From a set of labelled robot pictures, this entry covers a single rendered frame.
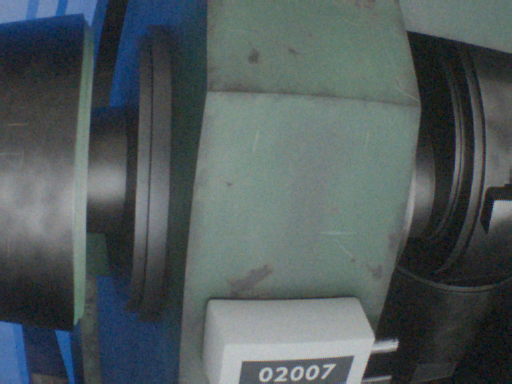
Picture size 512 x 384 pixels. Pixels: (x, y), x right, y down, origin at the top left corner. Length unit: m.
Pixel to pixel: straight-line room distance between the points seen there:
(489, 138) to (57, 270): 0.24
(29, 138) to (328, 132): 0.14
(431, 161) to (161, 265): 0.17
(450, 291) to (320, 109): 0.20
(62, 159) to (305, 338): 0.14
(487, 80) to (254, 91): 0.17
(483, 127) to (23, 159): 0.25
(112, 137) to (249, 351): 0.16
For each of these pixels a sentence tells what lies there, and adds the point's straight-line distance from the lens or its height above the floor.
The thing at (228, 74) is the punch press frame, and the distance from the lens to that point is 0.52.
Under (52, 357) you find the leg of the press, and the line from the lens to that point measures 1.26.
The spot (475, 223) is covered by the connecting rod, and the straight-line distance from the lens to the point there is 0.64.
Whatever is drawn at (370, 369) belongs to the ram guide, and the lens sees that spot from 0.64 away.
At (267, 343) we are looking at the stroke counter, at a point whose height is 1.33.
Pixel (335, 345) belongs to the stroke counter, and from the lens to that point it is 0.54.
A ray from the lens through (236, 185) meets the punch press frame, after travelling 0.54.
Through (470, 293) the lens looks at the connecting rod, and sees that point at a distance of 0.70.
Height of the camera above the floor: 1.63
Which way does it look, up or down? 27 degrees down
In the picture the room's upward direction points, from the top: 8 degrees clockwise
